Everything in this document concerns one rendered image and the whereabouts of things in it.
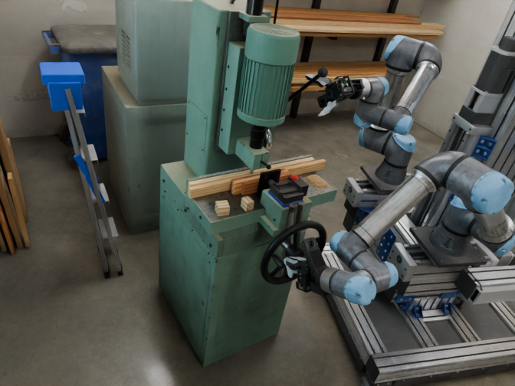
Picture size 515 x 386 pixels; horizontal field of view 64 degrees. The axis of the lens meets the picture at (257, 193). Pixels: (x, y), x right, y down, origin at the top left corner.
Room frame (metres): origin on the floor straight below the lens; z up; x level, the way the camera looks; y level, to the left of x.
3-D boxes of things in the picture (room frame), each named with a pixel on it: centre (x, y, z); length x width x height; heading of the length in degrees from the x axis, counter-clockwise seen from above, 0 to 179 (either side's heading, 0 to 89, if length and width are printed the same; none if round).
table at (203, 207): (1.34, -0.06, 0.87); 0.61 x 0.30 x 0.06; 128
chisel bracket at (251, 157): (1.42, 0.05, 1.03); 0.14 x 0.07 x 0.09; 38
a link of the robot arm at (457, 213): (1.34, -0.80, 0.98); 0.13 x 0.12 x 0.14; 36
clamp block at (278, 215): (1.27, -0.11, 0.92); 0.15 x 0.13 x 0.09; 128
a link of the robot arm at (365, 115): (1.56, -0.38, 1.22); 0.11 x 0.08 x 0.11; 63
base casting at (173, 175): (1.50, 0.11, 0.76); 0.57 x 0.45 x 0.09; 38
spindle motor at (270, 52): (1.40, 0.04, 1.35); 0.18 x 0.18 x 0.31
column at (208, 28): (1.63, 0.22, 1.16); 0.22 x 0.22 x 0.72; 38
